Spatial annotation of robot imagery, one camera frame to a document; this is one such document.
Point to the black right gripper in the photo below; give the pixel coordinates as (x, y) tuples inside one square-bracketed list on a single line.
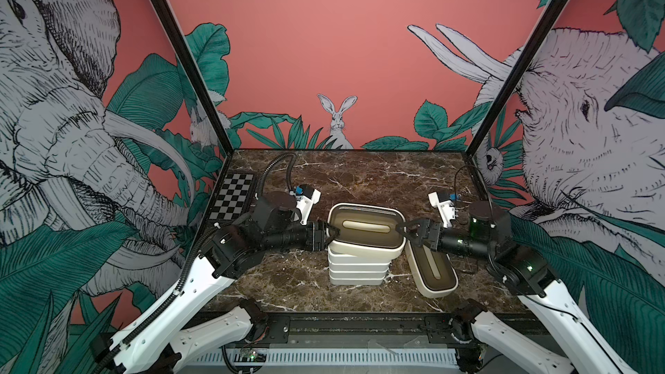
[(435, 235)]

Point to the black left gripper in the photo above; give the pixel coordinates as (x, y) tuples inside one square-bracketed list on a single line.
[(317, 231)]

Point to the white box grey lid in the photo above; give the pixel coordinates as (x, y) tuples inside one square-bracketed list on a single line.
[(360, 258), (359, 268)]

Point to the cream box dark lid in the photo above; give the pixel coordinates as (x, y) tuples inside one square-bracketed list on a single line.
[(432, 271), (367, 231)]

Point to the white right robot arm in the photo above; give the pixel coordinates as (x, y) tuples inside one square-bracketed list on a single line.
[(526, 274)]

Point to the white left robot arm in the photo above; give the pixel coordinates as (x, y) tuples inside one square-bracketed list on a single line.
[(159, 341)]

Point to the black white checkerboard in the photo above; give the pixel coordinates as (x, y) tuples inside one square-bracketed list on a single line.
[(234, 197)]

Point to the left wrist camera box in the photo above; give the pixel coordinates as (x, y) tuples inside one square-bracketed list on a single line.
[(306, 197)]

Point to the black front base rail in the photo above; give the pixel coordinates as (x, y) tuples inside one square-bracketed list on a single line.
[(346, 330)]

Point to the white perforated cable duct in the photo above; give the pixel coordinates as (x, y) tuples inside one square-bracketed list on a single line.
[(437, 358)]

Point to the black left corner post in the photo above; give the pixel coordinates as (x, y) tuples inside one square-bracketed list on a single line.
[(177, 39)]

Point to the black corner post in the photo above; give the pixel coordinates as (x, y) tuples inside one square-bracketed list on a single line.
[(177, 39), (548, 18)]

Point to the black right corner post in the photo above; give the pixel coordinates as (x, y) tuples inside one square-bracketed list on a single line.
[(548, 18)]

